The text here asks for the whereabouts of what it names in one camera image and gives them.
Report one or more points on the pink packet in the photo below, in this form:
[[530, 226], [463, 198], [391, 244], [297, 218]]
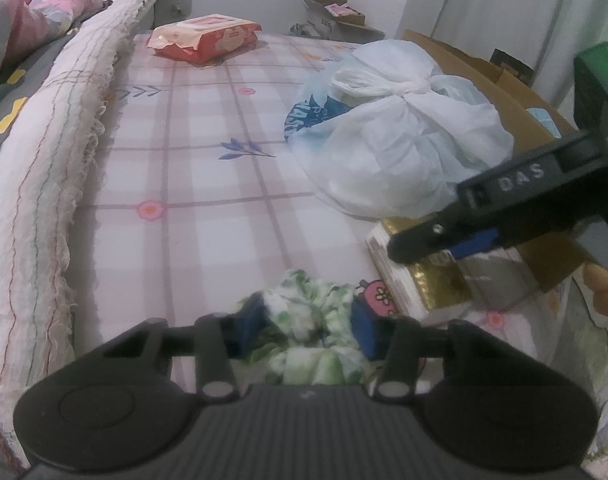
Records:
[[344, 10]]

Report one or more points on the green floral scrunchie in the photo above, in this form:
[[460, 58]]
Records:
[[314, 310]]

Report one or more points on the grey blanket with yellow print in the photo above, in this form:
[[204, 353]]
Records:
[[4, 90]]

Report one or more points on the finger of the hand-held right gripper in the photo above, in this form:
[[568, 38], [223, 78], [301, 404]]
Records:
[[476, 245]]

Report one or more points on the red wet wipes pack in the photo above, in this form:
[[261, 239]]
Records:
[[209, 40]]

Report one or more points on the pale patterned cloth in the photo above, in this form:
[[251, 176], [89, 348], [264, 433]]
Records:
[[583, 345]]

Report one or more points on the large cardboard box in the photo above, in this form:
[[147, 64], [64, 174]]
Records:
[[483, 67]]

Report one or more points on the cream ruffled blanket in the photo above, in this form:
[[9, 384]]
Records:
[[44, 185]]

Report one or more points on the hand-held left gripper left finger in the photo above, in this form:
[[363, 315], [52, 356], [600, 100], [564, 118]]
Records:
[[251, 321]]

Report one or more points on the white plastic bag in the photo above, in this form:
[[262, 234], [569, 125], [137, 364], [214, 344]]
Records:
[[398, 150]]

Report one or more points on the pink quilt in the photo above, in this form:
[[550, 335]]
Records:
[[34, 10]]

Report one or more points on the small cardboard box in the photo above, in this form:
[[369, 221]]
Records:
[[344, 31]]

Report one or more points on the pink flower print pouch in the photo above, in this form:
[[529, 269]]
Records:
[[381, 296]]

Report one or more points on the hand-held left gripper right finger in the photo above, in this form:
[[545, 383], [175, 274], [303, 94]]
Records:
[[364, 329]]

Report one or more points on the gold tissue pack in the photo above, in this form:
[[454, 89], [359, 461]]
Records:
[[433, 287]]

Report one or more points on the dark snack bag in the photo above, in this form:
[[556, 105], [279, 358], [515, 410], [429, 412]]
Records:
[[508, 62]]

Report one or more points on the light blue soft pack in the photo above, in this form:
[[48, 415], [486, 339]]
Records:
[[543, 119]]

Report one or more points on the plaid bed sheet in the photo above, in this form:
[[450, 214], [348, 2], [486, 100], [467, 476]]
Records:
[[209, 185]]

